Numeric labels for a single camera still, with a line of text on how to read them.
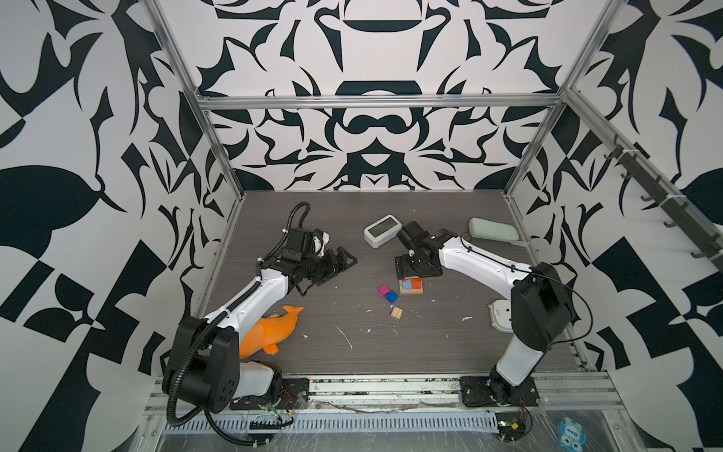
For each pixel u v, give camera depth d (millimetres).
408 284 912
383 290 916
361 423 649
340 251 759
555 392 760
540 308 466
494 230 1075
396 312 870
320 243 714
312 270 715
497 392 669
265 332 779
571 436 676
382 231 1010
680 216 551
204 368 410
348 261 792
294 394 743
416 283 919
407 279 915
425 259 639
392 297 918
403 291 915
